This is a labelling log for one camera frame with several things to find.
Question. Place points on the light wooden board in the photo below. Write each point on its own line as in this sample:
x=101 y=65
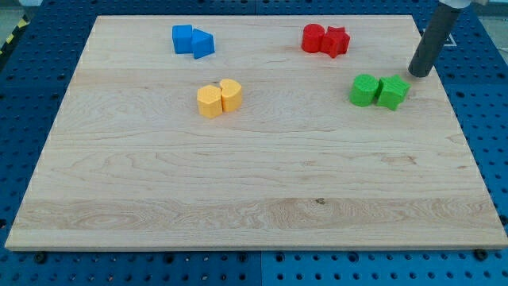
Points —
x=131 y=165

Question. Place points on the blue perforated metal base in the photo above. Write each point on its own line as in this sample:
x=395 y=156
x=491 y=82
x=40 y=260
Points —
x=39 y=69

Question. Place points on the yellow hexagon block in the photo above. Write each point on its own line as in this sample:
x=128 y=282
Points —
x=209 y=101

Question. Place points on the red star block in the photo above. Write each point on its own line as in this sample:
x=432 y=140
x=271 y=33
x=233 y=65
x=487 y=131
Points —
x=335 y=42

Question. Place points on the black bolt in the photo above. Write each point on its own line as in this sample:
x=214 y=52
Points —
x=40 y=258
x=480 y=254

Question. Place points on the black bolt front right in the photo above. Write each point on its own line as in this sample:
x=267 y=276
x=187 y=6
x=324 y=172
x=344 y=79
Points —
x=480 y=254

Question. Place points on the blue triangular prism block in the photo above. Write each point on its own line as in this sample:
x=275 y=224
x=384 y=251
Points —
x=202 y=43

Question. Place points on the green cylinder block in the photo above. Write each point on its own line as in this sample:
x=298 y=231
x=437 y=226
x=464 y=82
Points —
x=363 y=90

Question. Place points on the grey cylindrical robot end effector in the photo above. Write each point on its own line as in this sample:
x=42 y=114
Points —
x=434 y=37

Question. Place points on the yellow heart block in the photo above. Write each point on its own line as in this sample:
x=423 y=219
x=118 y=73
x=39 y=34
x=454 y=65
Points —
x=231 y=95

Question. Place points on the blue cube block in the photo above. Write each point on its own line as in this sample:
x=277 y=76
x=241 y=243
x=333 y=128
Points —
x=182 y=38

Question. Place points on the red cylinder block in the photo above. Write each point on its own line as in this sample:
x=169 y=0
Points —
x=312 y=35

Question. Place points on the green star block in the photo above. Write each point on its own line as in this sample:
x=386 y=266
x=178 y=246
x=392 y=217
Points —
x=392 y=92

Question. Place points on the black bolt front left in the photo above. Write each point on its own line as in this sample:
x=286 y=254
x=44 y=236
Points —
x=40 y=258

